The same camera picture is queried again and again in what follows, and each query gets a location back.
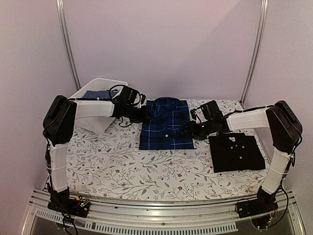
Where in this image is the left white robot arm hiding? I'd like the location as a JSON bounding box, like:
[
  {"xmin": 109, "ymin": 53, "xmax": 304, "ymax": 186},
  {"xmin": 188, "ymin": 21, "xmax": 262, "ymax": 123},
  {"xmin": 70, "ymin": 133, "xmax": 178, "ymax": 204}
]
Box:
[{"xmin": 43, "ymin": 84, "xmax": 151, "ymax": 193}]

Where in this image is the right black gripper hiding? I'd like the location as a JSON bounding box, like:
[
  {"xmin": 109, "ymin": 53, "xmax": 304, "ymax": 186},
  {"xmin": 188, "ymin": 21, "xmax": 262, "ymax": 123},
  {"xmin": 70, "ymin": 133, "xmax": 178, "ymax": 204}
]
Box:
[{"xmin": 179, "ymin": 119, "xmax": 215, "ymax": 141}]

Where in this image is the white plastic bin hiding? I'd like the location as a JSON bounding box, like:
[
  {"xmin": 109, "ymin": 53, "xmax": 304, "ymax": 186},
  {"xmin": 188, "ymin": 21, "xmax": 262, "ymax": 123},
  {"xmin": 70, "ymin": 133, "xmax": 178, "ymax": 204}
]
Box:
[{"xmin": 70, "ymin": 78, "xmax": 128, "ymax": 134}]

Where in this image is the floral patterned table mat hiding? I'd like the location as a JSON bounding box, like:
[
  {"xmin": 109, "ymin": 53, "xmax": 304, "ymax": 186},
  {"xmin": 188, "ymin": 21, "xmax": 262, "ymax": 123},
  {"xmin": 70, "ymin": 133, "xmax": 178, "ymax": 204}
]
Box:
[{"xmin": 44, "ymin": 98, "xmax": 278, "ymax": 202}]

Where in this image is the front aluminium rail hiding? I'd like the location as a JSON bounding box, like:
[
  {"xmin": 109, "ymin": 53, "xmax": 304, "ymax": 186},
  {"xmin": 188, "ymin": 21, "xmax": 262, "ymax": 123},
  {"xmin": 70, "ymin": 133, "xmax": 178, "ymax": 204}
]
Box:
[{"xmin": 22, "ymin": 189, "xmax": 307, "ymax": 235}]

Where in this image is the blue checked shirt in bin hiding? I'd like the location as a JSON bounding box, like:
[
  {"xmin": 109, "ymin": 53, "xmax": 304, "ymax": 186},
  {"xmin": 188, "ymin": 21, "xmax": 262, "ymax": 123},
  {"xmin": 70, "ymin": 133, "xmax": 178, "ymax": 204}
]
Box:
[{"xmin": 82, "ymin": 90, "xmax": 118, "ymax": 100}]

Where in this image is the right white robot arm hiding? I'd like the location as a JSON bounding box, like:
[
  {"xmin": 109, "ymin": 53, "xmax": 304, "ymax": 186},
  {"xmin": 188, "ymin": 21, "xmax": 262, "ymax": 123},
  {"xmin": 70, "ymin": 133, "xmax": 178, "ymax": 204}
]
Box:
[{"xmin": 180, "ymin": 100, "xmax": 303, "ymax": 213}]

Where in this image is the left aluminium frame post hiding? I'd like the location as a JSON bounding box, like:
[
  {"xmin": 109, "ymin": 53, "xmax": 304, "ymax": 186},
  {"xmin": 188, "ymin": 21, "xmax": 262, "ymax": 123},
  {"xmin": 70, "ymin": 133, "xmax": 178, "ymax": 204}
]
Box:
[{"xmin": 55, "ymin": 0, "xmax": 81, "ymax": 91}]

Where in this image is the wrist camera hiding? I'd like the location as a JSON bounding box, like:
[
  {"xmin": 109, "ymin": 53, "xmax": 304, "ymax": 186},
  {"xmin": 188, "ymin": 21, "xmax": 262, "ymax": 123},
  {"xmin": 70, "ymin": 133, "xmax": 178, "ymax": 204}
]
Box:
[
  {"xmin": 190, "ymin": 109, "xmax": 200, "ymax": 121},
  {"xmin": 139, "ymin": 94, "xmax": 146, "ymax": 107}
]

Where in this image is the right aluminium frame post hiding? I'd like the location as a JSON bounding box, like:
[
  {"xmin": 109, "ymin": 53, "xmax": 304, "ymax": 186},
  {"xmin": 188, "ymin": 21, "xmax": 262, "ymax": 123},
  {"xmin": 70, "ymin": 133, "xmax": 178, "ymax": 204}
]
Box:
[{"xmin": 240, "ymin": 0, "xmax": 268, "ymax": 106}]

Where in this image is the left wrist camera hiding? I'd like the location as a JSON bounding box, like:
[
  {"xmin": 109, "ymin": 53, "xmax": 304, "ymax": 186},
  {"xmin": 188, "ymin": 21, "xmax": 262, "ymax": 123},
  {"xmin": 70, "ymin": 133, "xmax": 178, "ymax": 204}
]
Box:
[{"xmin": 139, "ymin": 94, "xmax": 146, "ymax": 107}]

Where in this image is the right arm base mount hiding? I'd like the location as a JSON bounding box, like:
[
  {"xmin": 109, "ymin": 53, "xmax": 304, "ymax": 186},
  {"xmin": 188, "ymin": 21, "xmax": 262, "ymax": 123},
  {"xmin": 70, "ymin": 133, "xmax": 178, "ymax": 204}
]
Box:
[{"xmin": 234, "ymin": 198, "xmax": 278, "ymax": 231}]

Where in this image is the blue plaid long sleeve shirt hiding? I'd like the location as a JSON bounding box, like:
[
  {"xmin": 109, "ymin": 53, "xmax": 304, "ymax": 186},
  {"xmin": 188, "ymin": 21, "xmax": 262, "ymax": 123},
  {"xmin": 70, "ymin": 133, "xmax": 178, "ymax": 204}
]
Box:
[{"xmin": 139, "ymin": 97, "xmax": 194, "ymax": 150}]

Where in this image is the aluminium frame post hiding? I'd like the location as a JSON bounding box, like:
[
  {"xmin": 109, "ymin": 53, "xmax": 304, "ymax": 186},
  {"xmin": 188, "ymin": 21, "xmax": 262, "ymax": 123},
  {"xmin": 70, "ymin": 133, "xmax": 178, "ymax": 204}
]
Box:
[
  {"xmin": 240, "ymin": 0, "xmax": 268, "ymax": 106},
  {"xmin": 55, "ymin": 0, "xmax": 81, "ymax": 91}
]

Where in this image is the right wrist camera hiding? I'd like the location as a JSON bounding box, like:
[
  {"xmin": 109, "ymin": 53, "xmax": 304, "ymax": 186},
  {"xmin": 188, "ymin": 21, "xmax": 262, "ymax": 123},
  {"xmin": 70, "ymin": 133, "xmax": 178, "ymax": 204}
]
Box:
[{"xmin": 190, "ymin": 109, "xmax": 200, "ymax": 121}]

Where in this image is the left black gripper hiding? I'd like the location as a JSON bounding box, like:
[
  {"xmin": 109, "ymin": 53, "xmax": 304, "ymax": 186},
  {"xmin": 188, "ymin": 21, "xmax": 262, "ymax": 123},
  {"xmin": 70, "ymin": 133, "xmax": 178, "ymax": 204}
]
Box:
[{"xmin": 125, "ymin": 105, "xmax": 153, "ymax": 124}]

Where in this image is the folded black shirt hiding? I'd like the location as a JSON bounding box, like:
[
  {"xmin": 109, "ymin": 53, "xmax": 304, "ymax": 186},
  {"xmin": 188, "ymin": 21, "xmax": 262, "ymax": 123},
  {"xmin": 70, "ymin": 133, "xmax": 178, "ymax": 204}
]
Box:
[{"xmin": 208, "ymin": 133, "xmax": 266, "ymax": 173}]

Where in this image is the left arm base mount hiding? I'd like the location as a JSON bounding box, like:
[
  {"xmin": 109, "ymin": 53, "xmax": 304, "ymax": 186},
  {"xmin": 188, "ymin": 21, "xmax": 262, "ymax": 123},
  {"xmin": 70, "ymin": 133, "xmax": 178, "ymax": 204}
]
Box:
[{"xmin": 47, "ymin": 193, "xmax": 90, "ymax": 218}]

